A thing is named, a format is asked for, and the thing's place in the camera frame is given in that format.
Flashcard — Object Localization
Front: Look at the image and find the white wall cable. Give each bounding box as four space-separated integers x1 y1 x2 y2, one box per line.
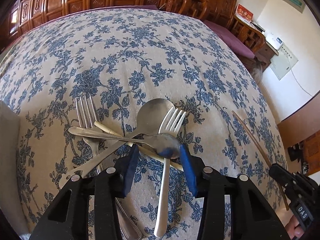
287 66 314 98

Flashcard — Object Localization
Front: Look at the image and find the brown chopstick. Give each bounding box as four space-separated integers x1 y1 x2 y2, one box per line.
232 110 290 211

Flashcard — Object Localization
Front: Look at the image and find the beige chopstick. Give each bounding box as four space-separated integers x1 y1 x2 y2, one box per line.
94 120 185 172

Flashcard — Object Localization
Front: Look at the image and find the small metal spoon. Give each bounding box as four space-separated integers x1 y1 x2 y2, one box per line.
68 126 182 160

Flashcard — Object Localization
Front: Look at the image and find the grey plastic bag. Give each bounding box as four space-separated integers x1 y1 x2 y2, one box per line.
250 59 263 82

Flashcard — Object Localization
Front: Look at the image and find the silver fork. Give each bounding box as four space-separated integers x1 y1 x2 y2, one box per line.
154 107 187 238

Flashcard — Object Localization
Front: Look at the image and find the white box device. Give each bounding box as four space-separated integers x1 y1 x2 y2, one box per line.
265 35 283 49

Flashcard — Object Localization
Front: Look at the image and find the red desk calendar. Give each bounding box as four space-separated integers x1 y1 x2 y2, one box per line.
236 4 253 22

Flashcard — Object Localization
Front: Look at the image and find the person's right hand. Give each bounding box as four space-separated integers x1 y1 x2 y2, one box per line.
285 215 306 240

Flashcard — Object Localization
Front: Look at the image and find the blue floral tablecloth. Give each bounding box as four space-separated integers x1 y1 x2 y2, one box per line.
0 7 292 240

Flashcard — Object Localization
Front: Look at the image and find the carved wooden armchair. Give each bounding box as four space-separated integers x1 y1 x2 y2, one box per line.
162 0 266 55

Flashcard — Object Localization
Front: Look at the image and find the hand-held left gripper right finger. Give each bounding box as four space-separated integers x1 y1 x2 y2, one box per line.
179 145 292 240

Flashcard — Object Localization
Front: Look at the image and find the wooden side table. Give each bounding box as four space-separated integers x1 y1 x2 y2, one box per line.
255 39 279 67

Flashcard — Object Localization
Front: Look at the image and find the purple armchair cushion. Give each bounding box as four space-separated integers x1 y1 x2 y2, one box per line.
204 19 255 58

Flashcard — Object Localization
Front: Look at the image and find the metal fork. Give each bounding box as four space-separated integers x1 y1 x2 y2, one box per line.
75 94 143 240

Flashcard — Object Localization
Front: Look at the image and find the white electrical panel cover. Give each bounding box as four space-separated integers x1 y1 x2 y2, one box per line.
269 44 299 81

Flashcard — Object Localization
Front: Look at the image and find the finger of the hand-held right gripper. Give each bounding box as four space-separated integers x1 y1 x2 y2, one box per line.
269 163 316 201
287 142 312 171

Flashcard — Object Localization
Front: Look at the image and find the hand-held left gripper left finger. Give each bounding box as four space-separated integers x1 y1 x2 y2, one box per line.
29 144 139 240

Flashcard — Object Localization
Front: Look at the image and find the large metal spoon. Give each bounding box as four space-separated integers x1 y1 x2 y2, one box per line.
59 99 177 190

